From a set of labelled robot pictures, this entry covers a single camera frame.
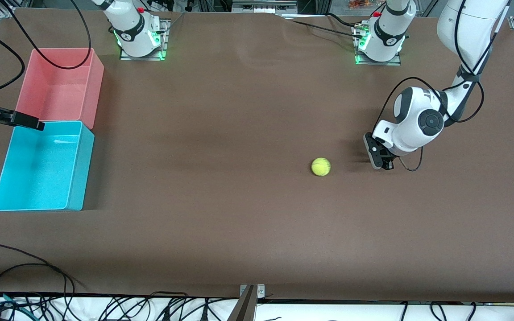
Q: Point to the blue plastic bin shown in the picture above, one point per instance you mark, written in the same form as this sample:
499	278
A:
38	169

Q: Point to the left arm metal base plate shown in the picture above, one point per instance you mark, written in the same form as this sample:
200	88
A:
395	62

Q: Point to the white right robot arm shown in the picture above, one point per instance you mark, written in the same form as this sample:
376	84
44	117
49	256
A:
132	26

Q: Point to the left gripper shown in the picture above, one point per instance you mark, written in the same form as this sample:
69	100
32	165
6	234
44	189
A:
388	162

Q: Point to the metal table bracket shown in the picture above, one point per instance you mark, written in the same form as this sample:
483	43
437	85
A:
248	307

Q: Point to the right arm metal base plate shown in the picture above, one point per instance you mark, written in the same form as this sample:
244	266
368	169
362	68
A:
166	35

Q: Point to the yellow tennis ball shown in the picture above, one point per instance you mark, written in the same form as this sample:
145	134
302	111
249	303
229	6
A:
321	166

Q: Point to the grey metal device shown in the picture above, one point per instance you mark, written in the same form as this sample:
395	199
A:
261	5

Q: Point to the orange background object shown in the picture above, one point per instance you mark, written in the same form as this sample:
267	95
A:
359	3

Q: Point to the pink plastic bin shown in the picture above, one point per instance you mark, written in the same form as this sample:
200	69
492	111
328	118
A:
56	89

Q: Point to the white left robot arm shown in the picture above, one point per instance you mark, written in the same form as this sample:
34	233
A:
417	120

